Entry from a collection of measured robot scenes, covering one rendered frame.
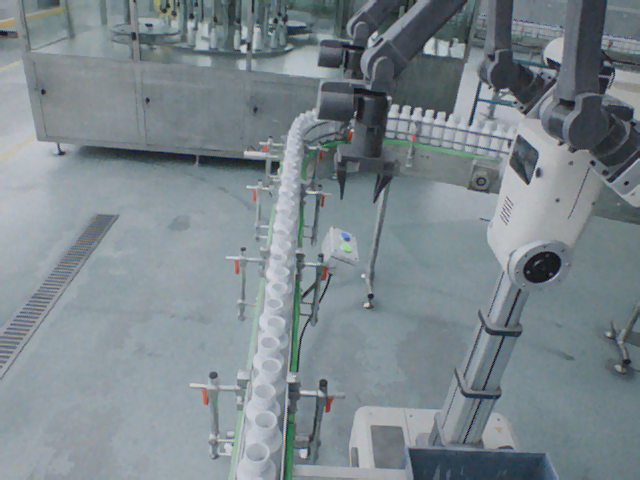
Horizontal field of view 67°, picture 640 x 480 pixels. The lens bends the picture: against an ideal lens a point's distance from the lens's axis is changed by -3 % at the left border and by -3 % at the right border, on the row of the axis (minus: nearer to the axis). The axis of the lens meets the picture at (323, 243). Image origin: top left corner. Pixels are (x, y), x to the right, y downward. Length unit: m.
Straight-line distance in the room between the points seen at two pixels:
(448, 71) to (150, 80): 3.53
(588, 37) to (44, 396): 2.39
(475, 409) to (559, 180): 0.81
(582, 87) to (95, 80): 4.09
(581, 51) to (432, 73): 5.39
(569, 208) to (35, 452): 2.10
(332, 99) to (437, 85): 5.55
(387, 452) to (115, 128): 3.64
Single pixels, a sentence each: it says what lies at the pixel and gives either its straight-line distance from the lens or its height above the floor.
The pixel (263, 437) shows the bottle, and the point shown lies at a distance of 0.82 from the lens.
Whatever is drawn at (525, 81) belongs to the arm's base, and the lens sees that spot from 1.44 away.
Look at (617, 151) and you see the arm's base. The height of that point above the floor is 1.55.
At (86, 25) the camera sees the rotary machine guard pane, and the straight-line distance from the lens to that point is 4.59.
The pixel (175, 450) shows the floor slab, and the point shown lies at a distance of 2.25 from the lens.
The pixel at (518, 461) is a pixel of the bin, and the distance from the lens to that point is 1.21.
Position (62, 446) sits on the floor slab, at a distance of 2.36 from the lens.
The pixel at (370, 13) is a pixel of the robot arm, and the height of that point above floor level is 1.69.
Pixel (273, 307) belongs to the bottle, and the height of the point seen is 1.14.
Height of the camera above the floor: 1.80
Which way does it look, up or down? 31 degrees down
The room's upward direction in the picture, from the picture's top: 7 degrees clockwise
